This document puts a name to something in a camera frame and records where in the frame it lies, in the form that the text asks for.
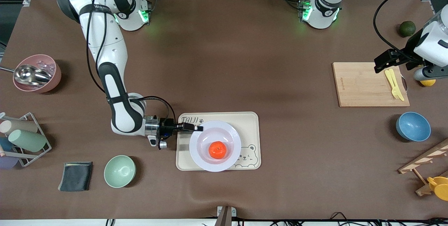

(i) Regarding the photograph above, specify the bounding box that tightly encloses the white round plate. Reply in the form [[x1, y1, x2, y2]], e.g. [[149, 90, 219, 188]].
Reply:
[[189, 120, 242, 172]]

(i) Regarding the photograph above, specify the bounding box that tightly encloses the orange mandarin fruit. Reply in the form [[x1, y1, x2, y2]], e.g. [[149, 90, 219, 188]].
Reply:
[[209, 141, 227, 159]]

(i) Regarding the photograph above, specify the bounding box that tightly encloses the yellow plastic fork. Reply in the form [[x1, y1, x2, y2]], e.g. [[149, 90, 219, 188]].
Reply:
[[384, 69, 400, 99], [388, 69, 405, 101]]

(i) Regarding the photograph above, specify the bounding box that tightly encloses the dark green avocado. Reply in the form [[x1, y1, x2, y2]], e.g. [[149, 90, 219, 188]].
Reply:
[[399, 21, 417, 38]]

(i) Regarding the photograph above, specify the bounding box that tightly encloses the wooden cutting board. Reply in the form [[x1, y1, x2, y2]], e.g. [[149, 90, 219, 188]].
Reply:
[[332, 62, 410, 107]]

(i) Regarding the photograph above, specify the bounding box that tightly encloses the cream bear print tray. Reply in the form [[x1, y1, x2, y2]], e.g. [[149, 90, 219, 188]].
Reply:
[[176, 112, 261, 171]]

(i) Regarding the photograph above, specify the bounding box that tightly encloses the mint green bowl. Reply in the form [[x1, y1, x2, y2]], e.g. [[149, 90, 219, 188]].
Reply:
[[104, 155, 136, 188]]

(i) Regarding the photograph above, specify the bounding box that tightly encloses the blue bowl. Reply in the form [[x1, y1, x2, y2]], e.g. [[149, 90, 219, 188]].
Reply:
[[396, 112, 432, 142]]

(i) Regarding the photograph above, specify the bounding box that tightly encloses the wooden drying rack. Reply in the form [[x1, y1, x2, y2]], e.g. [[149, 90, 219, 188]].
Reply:
[[398, 139, 448, 197]]

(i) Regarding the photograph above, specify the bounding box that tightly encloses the dark grey folded cloth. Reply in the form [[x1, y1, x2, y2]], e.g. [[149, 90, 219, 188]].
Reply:
[[58, 162, 93, 192]]

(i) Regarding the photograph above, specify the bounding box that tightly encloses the pink bowl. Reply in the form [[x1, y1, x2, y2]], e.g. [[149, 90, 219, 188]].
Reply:
[[13, 54, 62, 93]]

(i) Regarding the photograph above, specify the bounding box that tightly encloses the yellow mug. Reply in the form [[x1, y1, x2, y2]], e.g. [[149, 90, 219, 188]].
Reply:
[[426, 176, 448, 201]]

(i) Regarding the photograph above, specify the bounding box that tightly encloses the clear ice cubes pile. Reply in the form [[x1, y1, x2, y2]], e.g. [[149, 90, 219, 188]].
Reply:
[[35, 56, 56, 76]]

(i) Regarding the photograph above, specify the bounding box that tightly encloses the green plastic cup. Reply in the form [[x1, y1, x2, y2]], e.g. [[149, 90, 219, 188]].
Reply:
[[8, 129, 48, 152]]

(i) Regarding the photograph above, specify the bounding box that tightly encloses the beige plastic cup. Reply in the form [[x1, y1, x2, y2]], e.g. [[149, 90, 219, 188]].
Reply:
[[0, 119, 38, 136]]

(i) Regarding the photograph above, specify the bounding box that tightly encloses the metal scoop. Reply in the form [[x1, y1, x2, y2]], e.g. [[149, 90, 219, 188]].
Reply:
[[0, 64, 53, 86]]

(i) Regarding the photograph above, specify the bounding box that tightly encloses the dark blue plastic cup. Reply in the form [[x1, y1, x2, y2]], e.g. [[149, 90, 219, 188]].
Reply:
[[0, 137, 14, 152]]

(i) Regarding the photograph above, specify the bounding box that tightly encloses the purple plastic cup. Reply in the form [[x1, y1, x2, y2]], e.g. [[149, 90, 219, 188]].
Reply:
[[0, 154, 19, 170]]

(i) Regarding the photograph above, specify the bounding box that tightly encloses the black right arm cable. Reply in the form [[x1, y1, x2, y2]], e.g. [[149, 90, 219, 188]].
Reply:
[[86, 0, 175, 121]]

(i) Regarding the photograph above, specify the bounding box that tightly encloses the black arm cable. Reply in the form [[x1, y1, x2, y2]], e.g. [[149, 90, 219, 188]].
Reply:
[[86, 0, 175, 121], [373, 0, 441, 57]]

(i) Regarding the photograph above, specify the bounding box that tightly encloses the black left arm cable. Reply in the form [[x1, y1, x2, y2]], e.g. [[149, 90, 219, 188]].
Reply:
[[373, 0, 441, 57]]

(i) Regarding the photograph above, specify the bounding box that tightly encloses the metal table edge bracket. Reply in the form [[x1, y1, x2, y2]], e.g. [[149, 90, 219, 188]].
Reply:
[[214, 206, 237, 226]]

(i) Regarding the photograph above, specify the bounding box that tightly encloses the white wire cup rack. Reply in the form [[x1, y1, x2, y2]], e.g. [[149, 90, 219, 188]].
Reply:
[[0, 112, 52, 167]]

